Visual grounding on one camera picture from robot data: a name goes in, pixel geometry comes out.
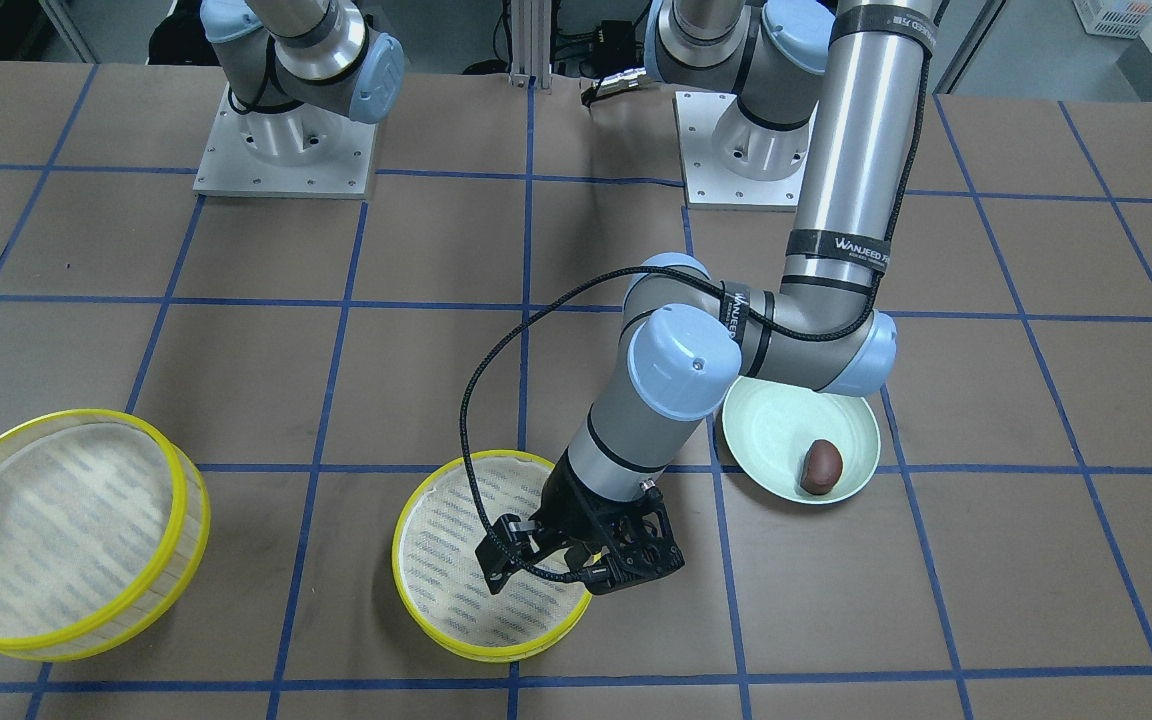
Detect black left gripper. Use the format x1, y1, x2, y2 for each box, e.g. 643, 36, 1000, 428
476, 454, 649, 594

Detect light green plate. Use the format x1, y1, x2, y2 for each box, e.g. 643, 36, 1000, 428
719, 377, 882, 505

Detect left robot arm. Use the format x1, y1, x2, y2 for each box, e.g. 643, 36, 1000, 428
475, 1, 948, 594

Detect brown bun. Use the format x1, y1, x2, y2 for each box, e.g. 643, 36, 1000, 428
799, 438, 844, 497

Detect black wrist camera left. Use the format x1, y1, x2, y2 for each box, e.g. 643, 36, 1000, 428
564, 486, 685, 594

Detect black camera cable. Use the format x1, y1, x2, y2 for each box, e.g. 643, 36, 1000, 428
460, 50, 937, 585

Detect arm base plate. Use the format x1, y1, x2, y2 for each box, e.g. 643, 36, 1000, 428
194, 88, 378, 200
675, 90, 817, 213

